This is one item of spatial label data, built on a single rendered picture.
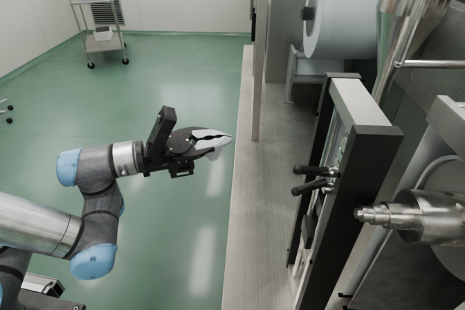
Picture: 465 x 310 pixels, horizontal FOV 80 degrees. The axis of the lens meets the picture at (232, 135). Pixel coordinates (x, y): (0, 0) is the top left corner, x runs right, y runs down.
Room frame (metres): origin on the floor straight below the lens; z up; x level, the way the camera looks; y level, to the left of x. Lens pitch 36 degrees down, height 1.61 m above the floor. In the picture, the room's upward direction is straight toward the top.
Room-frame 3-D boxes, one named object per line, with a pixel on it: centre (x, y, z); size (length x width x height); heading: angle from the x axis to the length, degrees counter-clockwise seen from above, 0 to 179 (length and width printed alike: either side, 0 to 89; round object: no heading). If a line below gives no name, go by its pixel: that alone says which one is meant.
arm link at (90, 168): (0.43, 0.30, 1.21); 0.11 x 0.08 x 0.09; 105
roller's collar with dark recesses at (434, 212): (0.21, -0.24, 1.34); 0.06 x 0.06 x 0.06; 86
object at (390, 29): (0.67, -0.40, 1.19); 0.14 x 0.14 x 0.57
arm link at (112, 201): (0.42, 0.30, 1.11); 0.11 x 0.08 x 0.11; 15
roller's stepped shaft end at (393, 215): (0.21, -0.18, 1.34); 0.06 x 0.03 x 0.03; 86
